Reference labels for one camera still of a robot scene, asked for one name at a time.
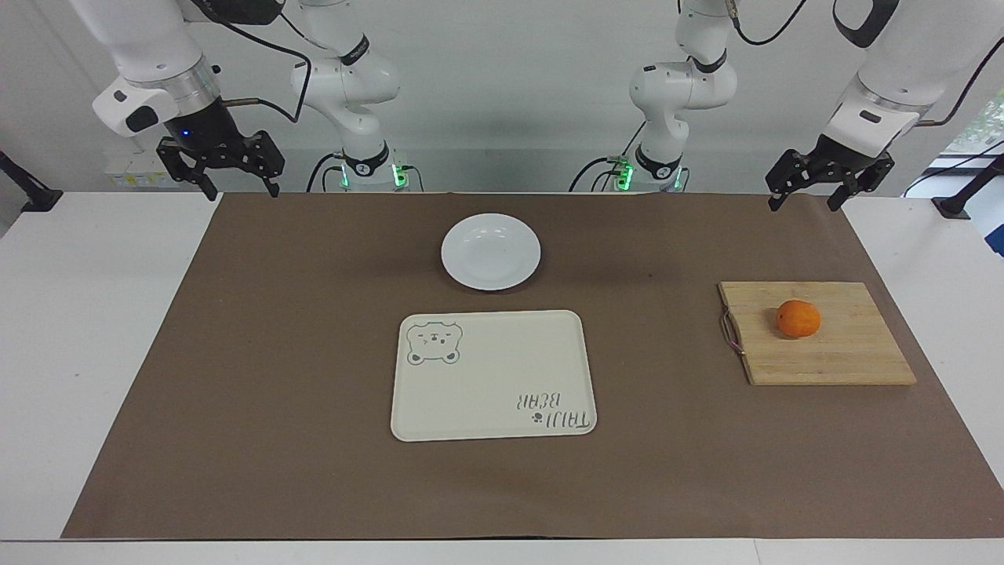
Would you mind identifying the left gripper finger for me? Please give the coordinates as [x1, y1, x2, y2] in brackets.
[766, 150, 821, 213]
[827, 160, 895, 213]

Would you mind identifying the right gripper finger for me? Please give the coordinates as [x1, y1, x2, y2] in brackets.
[156, 137, 220, 202]
[227, 129, 286, 199]

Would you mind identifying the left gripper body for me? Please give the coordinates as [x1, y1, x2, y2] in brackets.
[807, 134, 895, 180]

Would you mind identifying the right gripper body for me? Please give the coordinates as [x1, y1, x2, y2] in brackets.
[162, 100, 252, 162]

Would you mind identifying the orange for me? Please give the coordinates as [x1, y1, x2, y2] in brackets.
[775, 299, 823, 340]

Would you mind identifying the white round plate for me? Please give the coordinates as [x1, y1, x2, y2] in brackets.
[440, 213, 543, 293]

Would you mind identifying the black stand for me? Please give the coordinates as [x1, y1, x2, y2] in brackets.
[0, 149, 64, 213]
[932, 153, 1004, 221]

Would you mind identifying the wooden cutting board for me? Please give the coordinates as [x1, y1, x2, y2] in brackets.
[717, 280, 919, 387]

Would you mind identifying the cream tray with bear print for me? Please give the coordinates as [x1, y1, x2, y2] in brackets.
[389, 309, 599, 443]

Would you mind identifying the black cable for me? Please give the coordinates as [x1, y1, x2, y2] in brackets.
[305, 151, 347, 194]
[726, 0, 809, 46]
[915, 35, 1004, 127]
[902, 139, 1004, 198]
[569, 155, 629, 194]
[187, 0, 315, 125]

